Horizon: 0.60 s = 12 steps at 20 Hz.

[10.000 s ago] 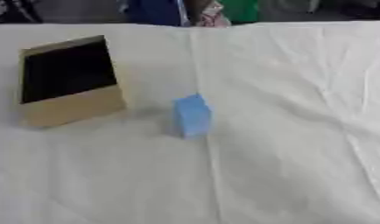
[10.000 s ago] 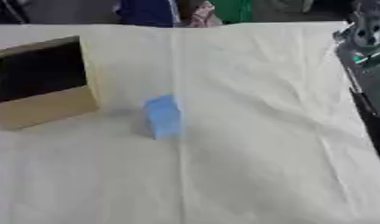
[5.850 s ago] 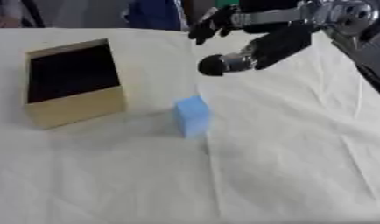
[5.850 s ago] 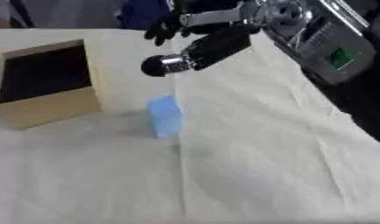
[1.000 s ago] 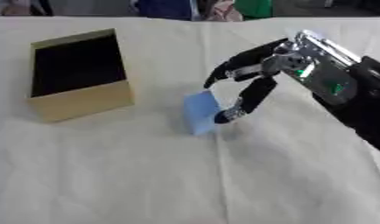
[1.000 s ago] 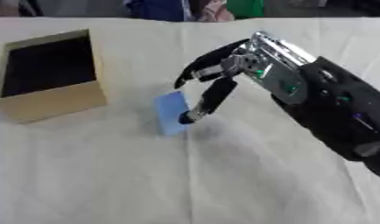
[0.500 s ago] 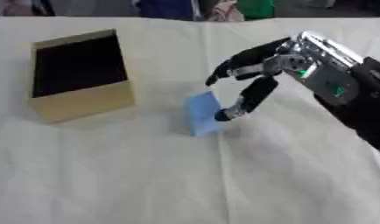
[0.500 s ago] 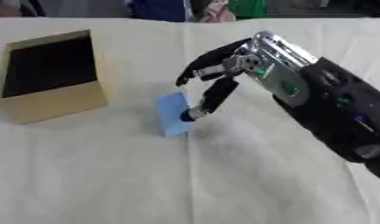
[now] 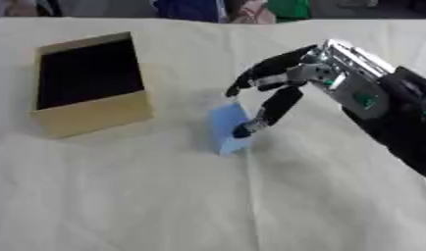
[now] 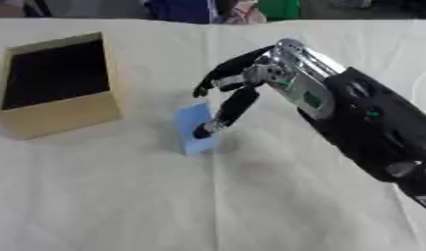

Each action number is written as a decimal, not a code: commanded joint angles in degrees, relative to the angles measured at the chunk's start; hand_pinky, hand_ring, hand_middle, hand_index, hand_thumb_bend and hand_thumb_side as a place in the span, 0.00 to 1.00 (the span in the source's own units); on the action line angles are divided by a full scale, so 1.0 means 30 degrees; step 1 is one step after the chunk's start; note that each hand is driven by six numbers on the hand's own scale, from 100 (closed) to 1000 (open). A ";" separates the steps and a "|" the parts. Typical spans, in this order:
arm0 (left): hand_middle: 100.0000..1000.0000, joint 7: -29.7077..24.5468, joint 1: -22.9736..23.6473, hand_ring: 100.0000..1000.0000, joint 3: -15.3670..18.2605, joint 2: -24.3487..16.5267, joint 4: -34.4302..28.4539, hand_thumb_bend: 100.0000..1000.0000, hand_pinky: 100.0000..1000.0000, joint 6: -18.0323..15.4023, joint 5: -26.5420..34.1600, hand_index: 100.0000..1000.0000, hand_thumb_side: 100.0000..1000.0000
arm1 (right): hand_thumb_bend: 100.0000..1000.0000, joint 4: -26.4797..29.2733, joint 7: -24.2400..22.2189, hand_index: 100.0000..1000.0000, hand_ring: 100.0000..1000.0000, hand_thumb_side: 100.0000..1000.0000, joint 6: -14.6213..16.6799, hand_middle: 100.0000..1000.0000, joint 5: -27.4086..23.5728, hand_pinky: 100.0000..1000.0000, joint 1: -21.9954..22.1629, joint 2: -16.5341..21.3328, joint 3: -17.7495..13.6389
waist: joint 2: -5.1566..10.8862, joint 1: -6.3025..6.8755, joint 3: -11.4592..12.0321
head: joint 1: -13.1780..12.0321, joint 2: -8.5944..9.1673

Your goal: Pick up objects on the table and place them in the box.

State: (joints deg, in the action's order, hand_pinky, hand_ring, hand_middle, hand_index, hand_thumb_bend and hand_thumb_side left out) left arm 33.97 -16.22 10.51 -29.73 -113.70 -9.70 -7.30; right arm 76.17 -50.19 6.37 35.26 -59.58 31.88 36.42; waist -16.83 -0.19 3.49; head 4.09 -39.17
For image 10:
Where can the tan cardboard box black inside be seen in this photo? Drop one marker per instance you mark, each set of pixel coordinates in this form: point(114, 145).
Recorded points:
point(56, 88)

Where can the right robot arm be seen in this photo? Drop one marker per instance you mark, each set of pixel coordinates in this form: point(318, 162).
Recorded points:
point(371, 127)

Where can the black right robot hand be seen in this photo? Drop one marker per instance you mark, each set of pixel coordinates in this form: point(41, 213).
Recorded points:
point(236, 104)

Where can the light blue rectangular block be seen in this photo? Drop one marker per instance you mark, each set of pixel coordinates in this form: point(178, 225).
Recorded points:
point(193, 125)

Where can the person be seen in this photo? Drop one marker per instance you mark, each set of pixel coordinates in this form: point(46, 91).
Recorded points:
point(222, 11)

